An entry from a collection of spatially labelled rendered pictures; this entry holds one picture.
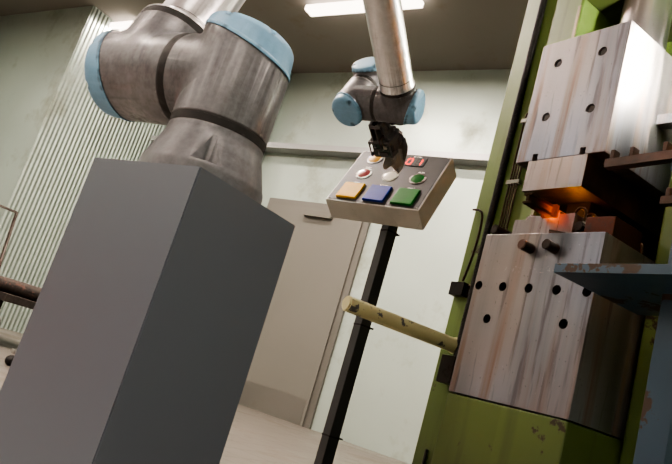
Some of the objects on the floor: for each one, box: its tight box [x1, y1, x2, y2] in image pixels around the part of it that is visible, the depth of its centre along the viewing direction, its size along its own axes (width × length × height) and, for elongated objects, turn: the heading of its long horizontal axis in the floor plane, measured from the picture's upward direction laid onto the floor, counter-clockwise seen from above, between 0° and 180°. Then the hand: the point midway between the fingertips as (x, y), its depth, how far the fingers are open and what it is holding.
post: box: [314, 225, 398, 464], centre depth 218 cm, size 4×4×108 cm
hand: (399, 167), depth 208 cm, fingers closed
